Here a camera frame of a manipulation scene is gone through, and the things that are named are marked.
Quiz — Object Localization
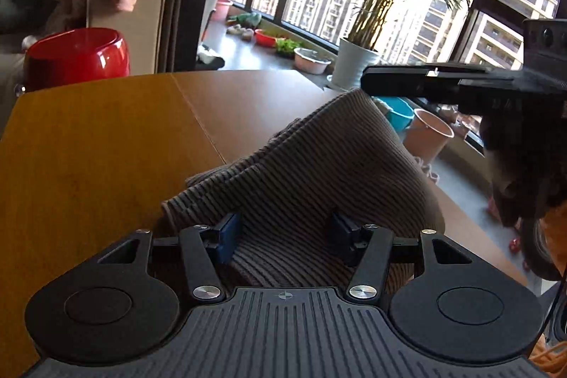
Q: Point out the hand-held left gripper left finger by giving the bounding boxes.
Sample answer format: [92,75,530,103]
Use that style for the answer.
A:
[96,212,243,304]

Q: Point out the red plastic basin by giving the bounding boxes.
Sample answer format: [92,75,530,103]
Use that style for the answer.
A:
[254,29,288,47]

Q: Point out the red glossy container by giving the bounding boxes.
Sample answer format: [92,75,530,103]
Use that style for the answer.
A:
[22,28,131,92]

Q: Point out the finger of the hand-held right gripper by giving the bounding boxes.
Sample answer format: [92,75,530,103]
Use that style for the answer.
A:
[360,61,489,100]

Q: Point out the pink plastic bucket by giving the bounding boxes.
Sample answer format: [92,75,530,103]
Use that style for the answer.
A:
[403,109,456,164]

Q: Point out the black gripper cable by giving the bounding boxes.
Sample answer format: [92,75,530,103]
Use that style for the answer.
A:
[541,281,562,341]

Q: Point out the pink plastic pot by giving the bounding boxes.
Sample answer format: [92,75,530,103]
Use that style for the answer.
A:
[212,0,233,22]

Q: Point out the person's right forearm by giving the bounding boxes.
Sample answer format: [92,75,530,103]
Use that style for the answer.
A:
[543,204,567,275]

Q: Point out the striped beige sweater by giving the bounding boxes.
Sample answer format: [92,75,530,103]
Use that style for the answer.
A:
[160,88,446,299]

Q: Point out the tray of green plants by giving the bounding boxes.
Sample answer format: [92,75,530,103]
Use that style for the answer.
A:
[275,38,306,57]

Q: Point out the beige sofa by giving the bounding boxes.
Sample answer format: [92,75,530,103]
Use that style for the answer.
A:
[0,0,175,126]

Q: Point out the person's right hand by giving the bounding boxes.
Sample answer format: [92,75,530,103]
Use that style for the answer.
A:
[481,112,567,229]

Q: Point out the blue plastic basin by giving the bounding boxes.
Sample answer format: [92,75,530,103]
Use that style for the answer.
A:
[376,97,415,133]

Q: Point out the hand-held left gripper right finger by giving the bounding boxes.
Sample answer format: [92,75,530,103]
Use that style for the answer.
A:
[329,211,474,304]

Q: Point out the potted palm white pot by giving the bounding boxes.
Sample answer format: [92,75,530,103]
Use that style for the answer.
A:
[330,0,488,91]

